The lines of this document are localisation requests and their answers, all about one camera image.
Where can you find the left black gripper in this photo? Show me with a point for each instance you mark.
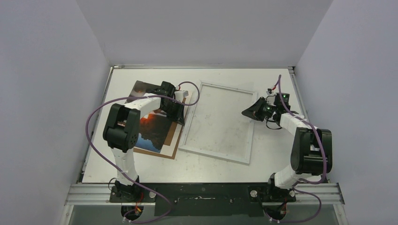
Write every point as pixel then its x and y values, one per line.
pixel 178 116

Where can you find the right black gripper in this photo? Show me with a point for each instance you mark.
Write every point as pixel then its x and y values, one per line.
pixel 264 108

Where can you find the brown backing board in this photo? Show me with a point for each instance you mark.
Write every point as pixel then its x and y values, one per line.
pixel 174 136

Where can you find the sunset landscape photo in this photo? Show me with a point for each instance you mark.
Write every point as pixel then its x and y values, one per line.
pixel 156 133

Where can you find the white picture frame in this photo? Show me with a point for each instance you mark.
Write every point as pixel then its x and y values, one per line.
pixel 215 126

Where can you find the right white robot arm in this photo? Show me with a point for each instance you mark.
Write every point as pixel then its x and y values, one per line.
pixel 311 153

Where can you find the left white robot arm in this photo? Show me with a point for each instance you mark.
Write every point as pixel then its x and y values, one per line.
pixel 122 128

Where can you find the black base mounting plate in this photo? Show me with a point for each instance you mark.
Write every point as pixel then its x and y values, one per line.
pixel 205 199

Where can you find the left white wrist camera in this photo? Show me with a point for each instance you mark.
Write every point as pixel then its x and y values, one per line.
pixel 180 95

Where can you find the aluminium front rail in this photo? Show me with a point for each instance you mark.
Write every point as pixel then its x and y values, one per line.
pixel 99 194

